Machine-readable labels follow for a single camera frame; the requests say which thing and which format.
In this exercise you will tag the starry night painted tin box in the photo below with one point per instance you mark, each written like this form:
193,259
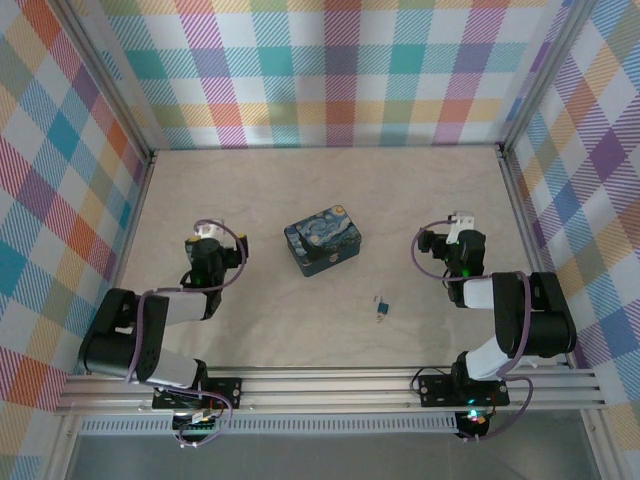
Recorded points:
325,240

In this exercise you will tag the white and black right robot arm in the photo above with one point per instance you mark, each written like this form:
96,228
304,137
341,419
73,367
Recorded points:
545,320

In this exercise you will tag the aluminium side rail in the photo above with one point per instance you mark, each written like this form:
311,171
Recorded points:
530,225
125,240

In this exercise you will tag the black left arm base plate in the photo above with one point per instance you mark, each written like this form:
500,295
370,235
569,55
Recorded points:
232,392

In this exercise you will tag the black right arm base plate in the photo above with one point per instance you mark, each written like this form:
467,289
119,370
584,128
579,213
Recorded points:
435,390

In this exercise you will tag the aluminium mounting rail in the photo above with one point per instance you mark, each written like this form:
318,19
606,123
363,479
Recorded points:
325,387

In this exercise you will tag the aluminium frame post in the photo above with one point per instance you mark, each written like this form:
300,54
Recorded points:
105,75
545,75

